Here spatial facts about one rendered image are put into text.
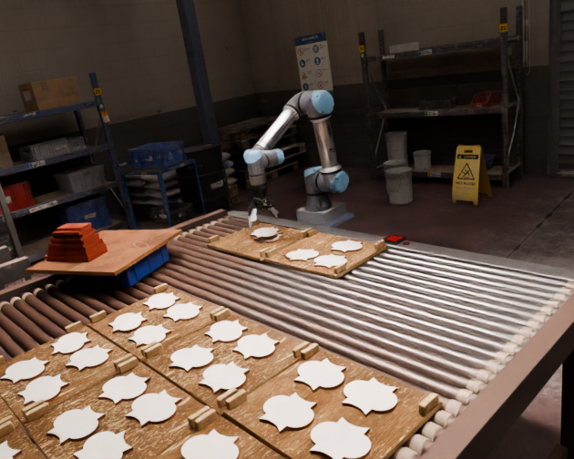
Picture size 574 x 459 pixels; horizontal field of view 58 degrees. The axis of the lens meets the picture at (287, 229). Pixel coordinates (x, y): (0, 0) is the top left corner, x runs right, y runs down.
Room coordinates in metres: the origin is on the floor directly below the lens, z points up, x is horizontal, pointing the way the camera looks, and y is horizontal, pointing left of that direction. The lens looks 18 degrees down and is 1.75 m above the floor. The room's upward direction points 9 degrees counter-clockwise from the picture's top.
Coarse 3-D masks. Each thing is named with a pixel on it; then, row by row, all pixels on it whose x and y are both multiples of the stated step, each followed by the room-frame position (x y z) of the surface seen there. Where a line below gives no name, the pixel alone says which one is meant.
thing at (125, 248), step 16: (112, 240) 2.39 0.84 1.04; (128, 240) 2.35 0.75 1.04; (144, 240) 2.31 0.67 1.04; (160, 240) 2.27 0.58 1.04; (112, 256) 2.16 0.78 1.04; (128, 256) 2.12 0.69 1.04; (144, 256) 2.13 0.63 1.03; (32, 272) 2.15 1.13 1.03; (48, 272) 2.11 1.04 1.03; (64, 272) 2.07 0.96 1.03; (80, 272) 2.03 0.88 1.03; (96, 272) 1.99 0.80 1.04; (112, 272) 1.96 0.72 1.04
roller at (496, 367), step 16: (208, 272) 2.11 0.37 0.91; (256, 288) 1.86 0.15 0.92; (304, 304) 1.66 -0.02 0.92; (352, 320) 1.50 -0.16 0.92; (400, 336) 1.36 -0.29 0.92; (416, 336) 1.34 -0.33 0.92; (448, 352) 1.23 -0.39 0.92; (464, 352) 1.22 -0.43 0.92; (480, 368) 1.16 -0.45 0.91; (496, 368) 1.13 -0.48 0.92
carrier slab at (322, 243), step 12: (300, 240) 2.27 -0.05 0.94; (312, 240) 2.25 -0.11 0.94; (324, 240) 2.22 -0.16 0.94; (336, 240) 2.20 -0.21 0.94; (360, 240) 2.15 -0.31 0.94; (288, 252) 2.14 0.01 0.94; (324, 252) 2.08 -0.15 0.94; (336, 252) 2.05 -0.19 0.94; (348, 252) 2.03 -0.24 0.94; (360, 252) 2.01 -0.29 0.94; (372, 252) 1.99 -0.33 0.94; (276, 264) 2.06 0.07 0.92; (288, 264) 2.01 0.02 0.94; (300, 264) 1.99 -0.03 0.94; (312, 264) 1.97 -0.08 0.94; (348, 264) 1.91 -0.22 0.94; (360, 264) 1.92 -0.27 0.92; (324, 276) 1.86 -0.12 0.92; (336, 276) 1.82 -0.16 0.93
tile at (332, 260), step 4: (320, 256) 2.02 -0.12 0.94; (324, 256) 2.01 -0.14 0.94; (328, 256) 2.01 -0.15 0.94; (332, 256) 2.00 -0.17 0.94; (336, 256) 1.99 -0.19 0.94; (340, 256) 1.99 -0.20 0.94; (344, 256) 1.98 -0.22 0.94; (316, 260) 1.98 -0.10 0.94; (320, 260) 1.97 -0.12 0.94; (324, 260) 1.96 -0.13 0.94; (328, 260) 1.96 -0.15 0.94; (332, 260) 1.95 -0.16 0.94; (336, 260) 1.94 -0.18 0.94; (340, 260) 1.94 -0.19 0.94; (344, 260) 1.93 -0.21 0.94; (316, 264) 1.94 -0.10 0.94; (320, 264) 1.93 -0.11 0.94; (324, 264) 1.93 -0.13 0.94; (328, 264) 1.92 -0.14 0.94; (332, 264) 1.91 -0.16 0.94; (336, 264) 1.91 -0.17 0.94; (328, 268) 1.89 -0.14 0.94
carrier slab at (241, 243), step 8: (264, 224) 2.61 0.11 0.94; (240, 232) 2.54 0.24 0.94; (248, 232) 2.52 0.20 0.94; (288, 232) 2.42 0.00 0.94; (296, 232) 2.40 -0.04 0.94; (224, 240) 2.44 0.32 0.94; (232, 240) 2.42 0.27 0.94; (240, 240) 2.41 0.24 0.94; (248, 240) 2.39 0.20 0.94; (256, 240) 2.37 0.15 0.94; (280, 240) 2.32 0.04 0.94; (288, 240) 2.30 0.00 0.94; (296, 240) 2.28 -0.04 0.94; (216, 248) 2.38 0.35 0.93; (224, 248) 2.33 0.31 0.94; (232, 248) 2.32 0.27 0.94; (240, 248) 2.30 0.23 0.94; (248, 248) 2.28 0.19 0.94; (256, 248) 2.27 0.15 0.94; (264, 248) 2.25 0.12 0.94; (272, 248) 2.23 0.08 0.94; (280, 248) 2.22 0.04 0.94; (248, 256) 2.19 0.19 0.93; (256, 256) 2.16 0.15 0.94; (264, 256) 2.15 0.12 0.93
